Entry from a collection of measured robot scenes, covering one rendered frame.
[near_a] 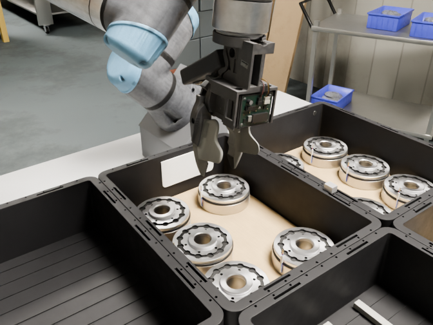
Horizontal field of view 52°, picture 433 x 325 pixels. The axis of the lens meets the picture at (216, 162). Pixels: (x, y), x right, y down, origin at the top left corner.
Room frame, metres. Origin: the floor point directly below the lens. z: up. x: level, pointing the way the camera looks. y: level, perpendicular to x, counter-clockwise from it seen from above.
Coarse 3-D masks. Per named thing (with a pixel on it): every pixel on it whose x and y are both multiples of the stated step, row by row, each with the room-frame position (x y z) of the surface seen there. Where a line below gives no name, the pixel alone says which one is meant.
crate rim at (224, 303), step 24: (192, 144) 0.80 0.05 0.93; (120, 168) 0.70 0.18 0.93; (288, 168) 0.70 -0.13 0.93; (120, 192) 0.62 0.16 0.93; (144, 216) 0.55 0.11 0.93; (360, 216) 0.56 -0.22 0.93; (168, 240) 0.49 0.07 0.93; (192, 264) 0.44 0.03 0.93; (312, 264) 0.44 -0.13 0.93; (216, 288) 0.40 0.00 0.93; (264, 288) 0.40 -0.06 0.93; (240, 312) 0.37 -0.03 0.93
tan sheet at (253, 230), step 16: (192, 192) 0.77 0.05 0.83; (192, 208) 0.71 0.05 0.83; (256, 208) 0.71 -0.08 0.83; (224, 224) 0.66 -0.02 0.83; (240, 224) 0.66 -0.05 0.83; (256, 224) 0.66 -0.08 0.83; (272, 224) 0.66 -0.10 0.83; (288, 224) 0.66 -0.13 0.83; (240, 240) 0.62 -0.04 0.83; (256, 240) 0.62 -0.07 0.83; (272, 240) 0.62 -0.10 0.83; (240, 256) 0.57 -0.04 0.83; (256, 256) 0.57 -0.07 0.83; (272, 272) 0.53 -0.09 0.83
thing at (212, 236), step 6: (192, 234) 0.59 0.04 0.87; (198, 234) 0.59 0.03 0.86; (204, 234) 0.59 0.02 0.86; (210, 234) 0.59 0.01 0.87; (192, 240) 0.57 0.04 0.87; (216, 240) 0.58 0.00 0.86; (192, 246) 0.56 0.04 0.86; (198, 246) 0.55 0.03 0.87; (204, 246) 0.55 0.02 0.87; (210, 246) 0.56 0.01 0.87
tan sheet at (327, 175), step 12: (300, 156) 0.92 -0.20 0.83; (312, 168) 0.87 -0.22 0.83; (324, 168) 0.87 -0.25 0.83; (336, 168) 0.87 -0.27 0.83; (324, 180) 0.82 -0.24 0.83; (336, 180) 0.82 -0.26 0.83; (348, 192) 0.77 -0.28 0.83; (360, 192) 0.77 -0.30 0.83; (372, 192) 0.77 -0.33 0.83; (384, 204) 0.72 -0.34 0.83
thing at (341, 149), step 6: (312, 138) 0.96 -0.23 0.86; (318, 138) 0.96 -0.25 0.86; (324, 138) 0.96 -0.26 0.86; (330, 138) 0.96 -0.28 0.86; (306, 144) 0.92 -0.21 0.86; (312, 144) 0.92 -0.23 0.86; (336, 144) 0.92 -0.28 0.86; (342, 144) 0.92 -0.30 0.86; (306, 150) 0.90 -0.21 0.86; (318, 150) 0.89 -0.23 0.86; (324, 150) 0.89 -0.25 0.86; (330, 150) 0.89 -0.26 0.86; (336, 150) 0.89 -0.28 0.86; (342, 150) 0.90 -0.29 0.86; (318, 156) 0.87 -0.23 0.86; (324, 156) 0.87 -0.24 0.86; (330, 156) 0.87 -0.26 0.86; (336, 156) 0.87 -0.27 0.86
